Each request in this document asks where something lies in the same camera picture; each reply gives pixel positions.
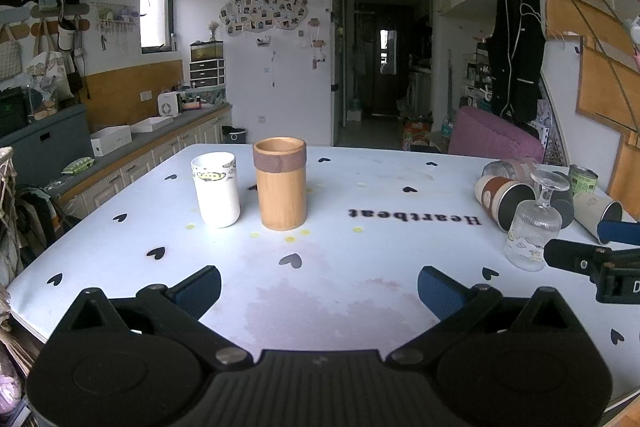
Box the dark cup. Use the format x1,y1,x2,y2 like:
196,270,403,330
549,188,576,230

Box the green wipes packet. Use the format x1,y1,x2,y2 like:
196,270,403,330
61,157,96,176

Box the green label can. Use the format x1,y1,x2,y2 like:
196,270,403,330
569,164,600,196

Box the clear ribbed glass goblet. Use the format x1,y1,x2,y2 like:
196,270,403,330
503,169,571,272

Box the white open box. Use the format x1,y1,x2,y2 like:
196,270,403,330
90,125,133,156

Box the cloud shaped photo board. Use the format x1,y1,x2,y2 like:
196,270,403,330
220,0,308,38

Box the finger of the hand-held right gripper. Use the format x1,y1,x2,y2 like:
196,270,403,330
543,238,640,278
596,220,640,246

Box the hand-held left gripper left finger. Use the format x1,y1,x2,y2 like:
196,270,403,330
47,266,253,370

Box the brown and white paper cup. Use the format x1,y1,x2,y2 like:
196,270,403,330
474,175,537,234

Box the bamboo cup with brown band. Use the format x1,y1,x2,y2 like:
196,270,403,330
252,137,307,231

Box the printed tote bag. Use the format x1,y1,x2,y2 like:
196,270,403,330
25,51,76,104

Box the dark door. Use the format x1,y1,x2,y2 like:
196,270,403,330
357,4,414,118

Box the wooden staircase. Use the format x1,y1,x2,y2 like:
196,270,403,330
515,0,640,218

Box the wall hook rack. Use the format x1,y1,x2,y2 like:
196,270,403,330
95,2,142,34

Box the white heart print tablecloth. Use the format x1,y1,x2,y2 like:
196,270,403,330
5,143,640,408

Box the white ceramic cup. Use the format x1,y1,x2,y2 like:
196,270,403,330
190,151,241,229

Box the black coat with white trim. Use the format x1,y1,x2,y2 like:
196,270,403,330
487,0,547,124

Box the window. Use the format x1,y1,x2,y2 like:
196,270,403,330
139,0,176,54

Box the woven tote bag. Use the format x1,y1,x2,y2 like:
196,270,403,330
0,24,24,82

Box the colourful snack box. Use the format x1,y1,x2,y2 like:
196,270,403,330
400,117,433,146

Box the clear glass jar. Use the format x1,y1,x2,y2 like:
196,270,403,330
482,158,538,182

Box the small fish tank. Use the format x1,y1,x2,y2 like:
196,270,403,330
190,41,224,62

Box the grey storage box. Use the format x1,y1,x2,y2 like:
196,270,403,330
0,103,93,188

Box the white kitchen cabinets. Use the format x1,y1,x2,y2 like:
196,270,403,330
45,103,233,228

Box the grey drawer organiser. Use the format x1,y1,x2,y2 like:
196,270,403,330
189,58,227,89

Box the pink chair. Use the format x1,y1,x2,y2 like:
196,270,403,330
448,105,546,165

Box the white shelf cart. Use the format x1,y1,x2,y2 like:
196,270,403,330
462,52,496,108

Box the white countertop appliance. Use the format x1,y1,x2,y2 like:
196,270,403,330
156,92,180,116

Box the white flat box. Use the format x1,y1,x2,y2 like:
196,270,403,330
131,117,174,134

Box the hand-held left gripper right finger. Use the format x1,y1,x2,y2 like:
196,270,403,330
386,266,593,370

